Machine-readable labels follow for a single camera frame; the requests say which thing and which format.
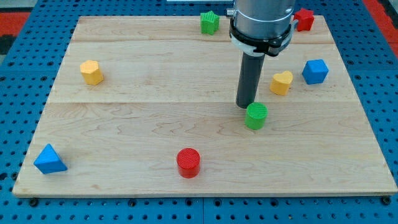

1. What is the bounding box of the yellow heart block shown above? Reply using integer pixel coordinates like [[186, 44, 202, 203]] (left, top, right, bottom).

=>
[[270, 70, 294, 96]]

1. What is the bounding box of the red star block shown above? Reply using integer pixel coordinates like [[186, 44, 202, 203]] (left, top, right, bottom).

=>
[[294, 8, 315, 32]]

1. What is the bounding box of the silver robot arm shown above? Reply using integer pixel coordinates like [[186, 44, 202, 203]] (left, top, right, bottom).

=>
[[226, 0, 298, 57]]

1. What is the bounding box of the blue triangle block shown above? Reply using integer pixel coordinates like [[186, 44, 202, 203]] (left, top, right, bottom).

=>
[[34, 144, 68, 174]]

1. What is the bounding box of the green cylinder block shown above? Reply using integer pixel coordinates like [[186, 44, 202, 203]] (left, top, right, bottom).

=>
[[244, 102, 268, 130]]

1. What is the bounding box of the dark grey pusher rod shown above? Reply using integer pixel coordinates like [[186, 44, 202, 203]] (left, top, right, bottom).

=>
[[236, 53, 265, 109]]

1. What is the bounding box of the light wooden board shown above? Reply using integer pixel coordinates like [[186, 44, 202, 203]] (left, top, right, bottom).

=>
[[12, 16, 397, 198]]

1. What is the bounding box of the green star block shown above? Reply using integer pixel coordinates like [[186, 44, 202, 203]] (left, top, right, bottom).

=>
[[200, 11, 220, 35]]

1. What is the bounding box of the yellow hexagon block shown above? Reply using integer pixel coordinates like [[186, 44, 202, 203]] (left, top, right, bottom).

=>
[[80, 60, 104, 85]]

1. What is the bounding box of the blue cube block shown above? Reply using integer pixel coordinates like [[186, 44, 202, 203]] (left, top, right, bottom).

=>
[[302, 59, 329, 85]]

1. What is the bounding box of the red cylinder block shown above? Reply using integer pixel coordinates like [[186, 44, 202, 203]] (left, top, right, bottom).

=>
[[176, 148, 201, 179]]

